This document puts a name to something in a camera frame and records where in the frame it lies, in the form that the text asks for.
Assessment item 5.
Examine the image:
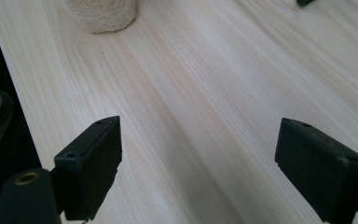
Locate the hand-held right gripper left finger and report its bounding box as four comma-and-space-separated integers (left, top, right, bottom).
53, 115, 123, 222

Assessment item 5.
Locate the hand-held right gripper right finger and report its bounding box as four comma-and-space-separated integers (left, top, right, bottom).
274, 117, 358, 224

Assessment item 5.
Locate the beige coarse fibre roll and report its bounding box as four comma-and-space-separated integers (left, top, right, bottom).
62, 0, 139, 35

